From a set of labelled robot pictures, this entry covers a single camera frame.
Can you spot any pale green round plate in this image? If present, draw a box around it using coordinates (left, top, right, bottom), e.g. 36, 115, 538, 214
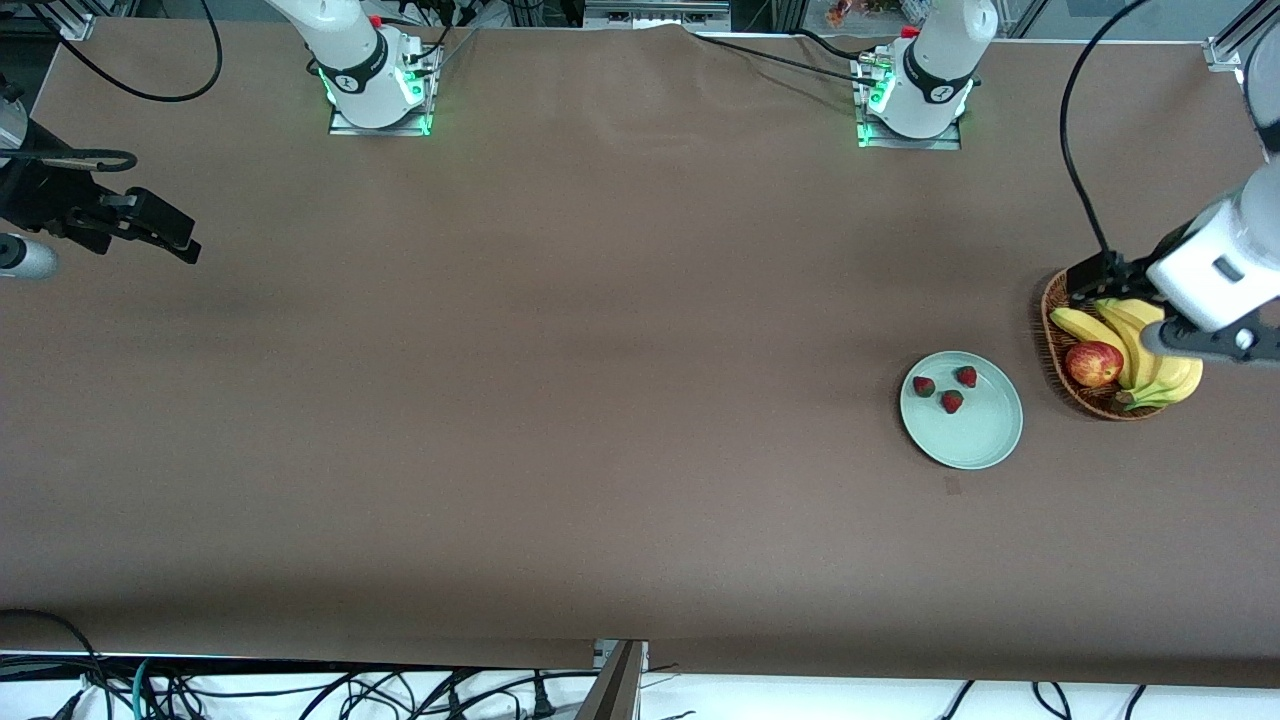
899, 350, 1025, 472

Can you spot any small yellow banana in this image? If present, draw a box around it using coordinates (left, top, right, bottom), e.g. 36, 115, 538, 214
1048, 306, 1136, 391

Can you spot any red apple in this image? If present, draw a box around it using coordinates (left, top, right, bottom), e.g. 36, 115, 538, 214
1064, 340, 1125, 389

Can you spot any medium yellow banana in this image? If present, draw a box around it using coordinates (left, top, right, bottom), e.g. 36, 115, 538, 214
1093, 297, 1166, 393

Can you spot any large yellow banana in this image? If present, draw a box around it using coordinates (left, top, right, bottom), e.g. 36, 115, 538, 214
1100, 297, 1205, 411

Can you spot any brown wicker basket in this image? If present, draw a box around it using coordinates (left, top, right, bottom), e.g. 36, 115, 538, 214
1040, 268, 1171, 422

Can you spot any brown table cover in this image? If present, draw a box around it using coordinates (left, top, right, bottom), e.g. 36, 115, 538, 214
0, 18, 1280, 689

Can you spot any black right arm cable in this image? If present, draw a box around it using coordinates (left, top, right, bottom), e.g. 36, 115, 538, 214
0, 0, 223, 174

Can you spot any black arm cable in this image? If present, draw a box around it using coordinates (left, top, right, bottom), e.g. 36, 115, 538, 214
1060, 0, 1153, 259
0, 0, 223, 174

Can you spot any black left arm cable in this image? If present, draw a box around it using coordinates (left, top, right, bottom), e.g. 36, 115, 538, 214
1060, 0, 1153, 259

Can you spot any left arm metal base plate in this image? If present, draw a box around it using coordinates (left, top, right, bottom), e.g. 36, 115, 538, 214
852, 55, 963, 151

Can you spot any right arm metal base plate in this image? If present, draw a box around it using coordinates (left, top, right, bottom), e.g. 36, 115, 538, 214
328, 40, 443, 137

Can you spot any large aluminium corner bracket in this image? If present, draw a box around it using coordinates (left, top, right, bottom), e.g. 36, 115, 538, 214
1203, 8, 1280, 73

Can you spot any short black table cable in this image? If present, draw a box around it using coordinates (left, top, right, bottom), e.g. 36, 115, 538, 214
795, 28, 871, 59

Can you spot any long black table cable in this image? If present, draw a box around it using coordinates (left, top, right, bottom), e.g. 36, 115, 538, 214
690, 33, 881, 86

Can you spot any thick black floor cable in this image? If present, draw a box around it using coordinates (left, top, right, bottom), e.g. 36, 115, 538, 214
0, 608, 113, 720

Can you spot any aluminium rail with slots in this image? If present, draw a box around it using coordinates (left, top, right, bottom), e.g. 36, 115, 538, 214
583, 0, 733, 33

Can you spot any aluminium frame profile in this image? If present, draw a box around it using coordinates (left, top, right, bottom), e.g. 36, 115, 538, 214
593, 638, 650, 720

